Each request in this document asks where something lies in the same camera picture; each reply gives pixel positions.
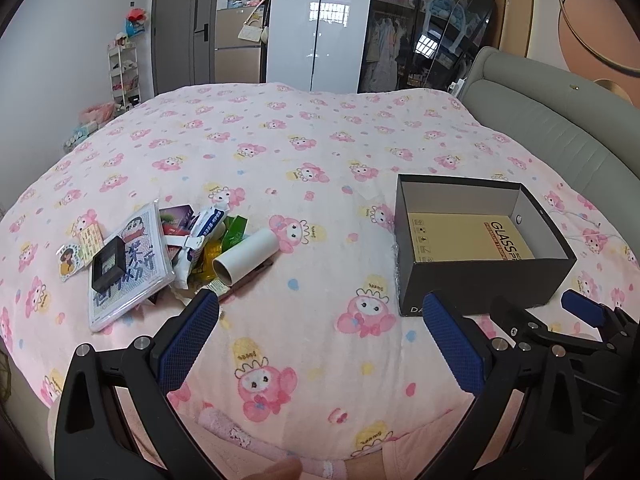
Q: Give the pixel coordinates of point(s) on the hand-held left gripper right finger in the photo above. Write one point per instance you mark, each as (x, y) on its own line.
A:
(455, 345)

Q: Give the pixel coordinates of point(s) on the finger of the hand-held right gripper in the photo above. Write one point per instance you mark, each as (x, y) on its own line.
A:
(515, 317)
(582, 307)

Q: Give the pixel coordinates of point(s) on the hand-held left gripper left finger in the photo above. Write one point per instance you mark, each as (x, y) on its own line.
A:
(190, 335)

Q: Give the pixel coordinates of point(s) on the black cardboard box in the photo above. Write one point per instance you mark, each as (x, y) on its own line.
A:
(490, 280)

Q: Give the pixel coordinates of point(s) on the black gradient screen protector box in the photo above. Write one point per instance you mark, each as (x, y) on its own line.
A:
(176, 216)

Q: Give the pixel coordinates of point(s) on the white plastic packet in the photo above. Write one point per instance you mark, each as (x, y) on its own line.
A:
(187, 267)

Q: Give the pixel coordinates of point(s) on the cartoon print zip pouch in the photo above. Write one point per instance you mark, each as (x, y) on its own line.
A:
(142, 280)

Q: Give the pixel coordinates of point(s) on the yellow plastic packet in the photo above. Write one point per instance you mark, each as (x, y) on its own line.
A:
(210, 260)

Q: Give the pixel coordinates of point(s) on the clear plastic wrap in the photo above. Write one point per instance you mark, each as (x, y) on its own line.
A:
(397, 272)

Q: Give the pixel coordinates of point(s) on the white cardboard tube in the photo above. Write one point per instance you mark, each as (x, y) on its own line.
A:
(247, 255)

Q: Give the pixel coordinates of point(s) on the yellow flat packet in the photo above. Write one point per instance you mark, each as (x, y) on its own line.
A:
(450, 237)

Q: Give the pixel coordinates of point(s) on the small black square box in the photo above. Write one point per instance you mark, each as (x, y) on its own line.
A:
(107, 262)

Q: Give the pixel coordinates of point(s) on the green foil packet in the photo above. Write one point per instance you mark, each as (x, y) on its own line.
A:
(235, 232)

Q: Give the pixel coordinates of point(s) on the white wipes packet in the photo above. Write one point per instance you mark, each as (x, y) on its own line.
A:
(209, 222)

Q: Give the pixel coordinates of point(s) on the yellow label card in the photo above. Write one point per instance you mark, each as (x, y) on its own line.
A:
(90, 242)

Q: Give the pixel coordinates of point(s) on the cartoon girl sticker card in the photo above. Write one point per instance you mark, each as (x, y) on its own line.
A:
(70, 261)

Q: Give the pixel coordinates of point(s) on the grey padded headboard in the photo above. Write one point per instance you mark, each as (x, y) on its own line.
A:
(545, 125)

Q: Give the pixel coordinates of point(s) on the pink printed blanket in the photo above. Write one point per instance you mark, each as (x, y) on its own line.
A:
(310, 170)

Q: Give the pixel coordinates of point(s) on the white shelf rack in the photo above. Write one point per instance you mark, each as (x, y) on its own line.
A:
(124, 77)

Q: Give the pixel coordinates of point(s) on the beige refrigerator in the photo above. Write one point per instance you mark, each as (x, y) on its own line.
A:
(237, 55)

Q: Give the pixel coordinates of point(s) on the black oval board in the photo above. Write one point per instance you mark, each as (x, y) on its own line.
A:
(467, 20)

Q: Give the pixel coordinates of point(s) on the grey door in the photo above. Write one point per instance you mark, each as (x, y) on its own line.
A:
(175, 25)

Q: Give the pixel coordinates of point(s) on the dark glass display cabinet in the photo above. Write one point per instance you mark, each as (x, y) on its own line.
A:
(390, 30)

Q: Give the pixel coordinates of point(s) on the white hanging bag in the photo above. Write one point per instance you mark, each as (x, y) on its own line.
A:
(255, 27)

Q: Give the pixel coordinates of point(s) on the red and blue plush toy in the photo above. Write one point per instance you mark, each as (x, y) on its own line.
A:
(135, 22)

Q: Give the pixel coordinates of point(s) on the white wardrobe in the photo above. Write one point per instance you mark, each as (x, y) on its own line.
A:
(320, 25)

